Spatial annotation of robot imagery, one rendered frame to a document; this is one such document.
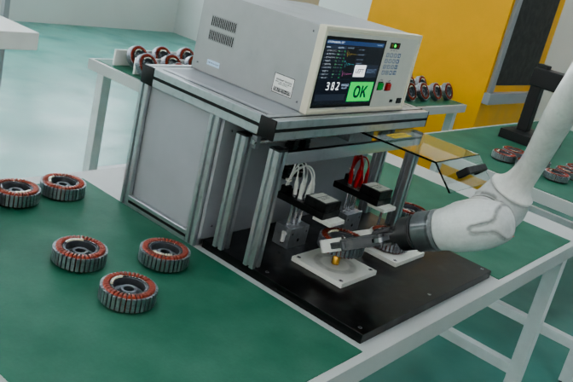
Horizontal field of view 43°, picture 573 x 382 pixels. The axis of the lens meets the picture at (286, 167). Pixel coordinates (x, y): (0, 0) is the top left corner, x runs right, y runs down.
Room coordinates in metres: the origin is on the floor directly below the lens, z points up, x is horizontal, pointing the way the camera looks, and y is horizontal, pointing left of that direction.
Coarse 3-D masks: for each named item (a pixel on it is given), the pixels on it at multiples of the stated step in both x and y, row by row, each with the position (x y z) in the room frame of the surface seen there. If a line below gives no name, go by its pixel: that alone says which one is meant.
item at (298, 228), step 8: (280, 224) 1.66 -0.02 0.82; (296, 224) 1.67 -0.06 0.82; (304, 224) 1.69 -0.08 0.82; (280, 232) 1.65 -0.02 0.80; (288, 232) 1.64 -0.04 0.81; (296, 232) 1.65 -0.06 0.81; (304, 232) 1.68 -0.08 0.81; (272, 240) 1.66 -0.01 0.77; (288, 240) 1.64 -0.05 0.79; (296, 240) 1.66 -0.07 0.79; (304, 240) 1.69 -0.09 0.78; (288, 248) 1.64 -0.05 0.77
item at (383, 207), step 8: (336, 184) 1.87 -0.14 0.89; (344, 184) 1.86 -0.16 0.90; (352, 184) 1.88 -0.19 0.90; (368, 184) 1.83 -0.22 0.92; (376, 184) 1.85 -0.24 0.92; (352, 192) 1.84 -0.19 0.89; (360, 192) 1.82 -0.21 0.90; (368, 192) 1.81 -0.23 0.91; (376, 192) 1.80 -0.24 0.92; (384, 192) 1.81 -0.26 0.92; (344, 200) 1.85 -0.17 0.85; (352, 200) 1.89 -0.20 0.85; (368, 200) 1.80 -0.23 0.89; (376, 200) 1.79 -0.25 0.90; (384, 200) 1.81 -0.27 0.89; (344, 208) 1.85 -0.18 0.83; (352, 208) 1.89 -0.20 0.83; (376, 208) 1.79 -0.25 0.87; (384, 208) 1.79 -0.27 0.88; (392, 208) 1.81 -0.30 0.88
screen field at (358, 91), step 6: (354, 84) 1.74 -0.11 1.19; (360, 84) 1.76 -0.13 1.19; (366, 84) 1.78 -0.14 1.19; (372, 84) 1.80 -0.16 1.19; (354, 90) 1.74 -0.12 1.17; (360, 90) 1.77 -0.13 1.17; (366, 90) 1.79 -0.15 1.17; (348, 96) 1.73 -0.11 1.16; (354, 96) 1.75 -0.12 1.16; (360, 96) 1.77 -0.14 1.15; (366, 96) 1.79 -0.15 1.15
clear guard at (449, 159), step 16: (400, 144) 1.76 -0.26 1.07; (416, 144) 1.80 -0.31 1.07; (432, 144) 1.84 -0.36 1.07; (448, 144) 1.89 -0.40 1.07; (432, 160) 1.67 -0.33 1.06; (448, 160) 1.71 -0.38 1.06; (464, 160) 1.78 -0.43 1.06; (480, 160) 1.85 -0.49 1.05; (448, 176) 1.67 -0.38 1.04; (480, 176) 1.80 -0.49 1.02
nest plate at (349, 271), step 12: (312, 252) 1.62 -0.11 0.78; (300, 264) 1.56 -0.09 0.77; (312, 264) 1.56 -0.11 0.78; (324, 264) 1.57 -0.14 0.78; (348, 264) 1.61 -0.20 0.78; (360, 264) 1.62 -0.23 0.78; (324, 276) 1.52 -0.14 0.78; (336, 276) 1.52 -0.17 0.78; (348, 276) 1.54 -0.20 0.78; (360, 276) 1.55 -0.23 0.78
